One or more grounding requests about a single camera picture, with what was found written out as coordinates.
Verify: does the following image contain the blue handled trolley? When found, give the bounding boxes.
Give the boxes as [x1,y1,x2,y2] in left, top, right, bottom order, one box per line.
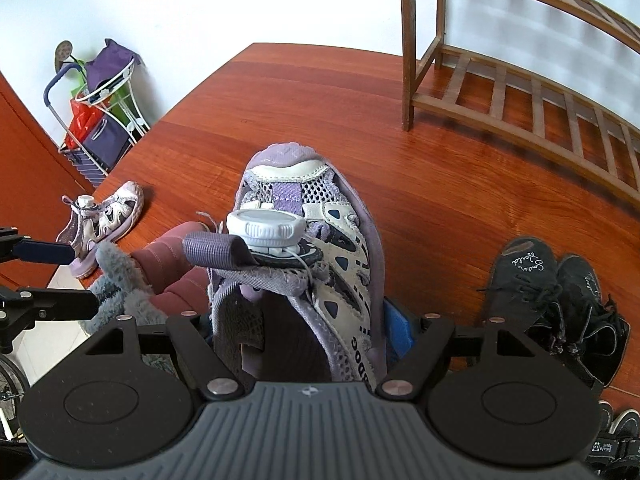
[44,60,133,186]

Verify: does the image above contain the purple mesh sneaker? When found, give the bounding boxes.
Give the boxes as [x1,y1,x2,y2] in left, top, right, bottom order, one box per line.
[55,180,146,279]
[182,142,387,392]

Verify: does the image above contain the red plastic bag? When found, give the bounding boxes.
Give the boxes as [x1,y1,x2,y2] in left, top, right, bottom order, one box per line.
[69,99,108,148]

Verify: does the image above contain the brown wooden shoe rack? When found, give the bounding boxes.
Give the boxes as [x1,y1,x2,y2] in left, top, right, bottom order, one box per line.
[397,0,640,206]

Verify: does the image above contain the bicycle wheel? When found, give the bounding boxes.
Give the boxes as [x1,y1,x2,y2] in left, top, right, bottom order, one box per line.
[0,350,32,446]

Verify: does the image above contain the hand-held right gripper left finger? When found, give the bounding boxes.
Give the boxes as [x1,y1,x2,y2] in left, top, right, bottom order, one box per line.
[89,312,246,401]

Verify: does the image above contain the white wire rack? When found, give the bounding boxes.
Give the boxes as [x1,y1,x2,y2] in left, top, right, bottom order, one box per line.
[75,55,151,146]

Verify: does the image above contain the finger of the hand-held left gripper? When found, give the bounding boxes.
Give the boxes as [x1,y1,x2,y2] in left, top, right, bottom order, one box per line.
[0,227,75,266]
[0,285,99,356]

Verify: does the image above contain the green bag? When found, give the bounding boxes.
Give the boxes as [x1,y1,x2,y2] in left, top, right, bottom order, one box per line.
[72,71,132,121]

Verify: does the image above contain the purple cloth bag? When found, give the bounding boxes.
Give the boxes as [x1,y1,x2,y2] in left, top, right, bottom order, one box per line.
[84,39,143,92]

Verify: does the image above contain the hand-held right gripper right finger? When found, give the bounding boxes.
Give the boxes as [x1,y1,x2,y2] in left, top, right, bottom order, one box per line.
[375,305,548,401]

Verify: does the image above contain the black lace-up boot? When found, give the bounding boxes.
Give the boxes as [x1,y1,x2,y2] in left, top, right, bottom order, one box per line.
[530,254,632,389]
[477,236,568,356]

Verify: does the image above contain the orange wooden door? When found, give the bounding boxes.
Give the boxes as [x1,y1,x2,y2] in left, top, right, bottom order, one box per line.
[0,72,98,281]

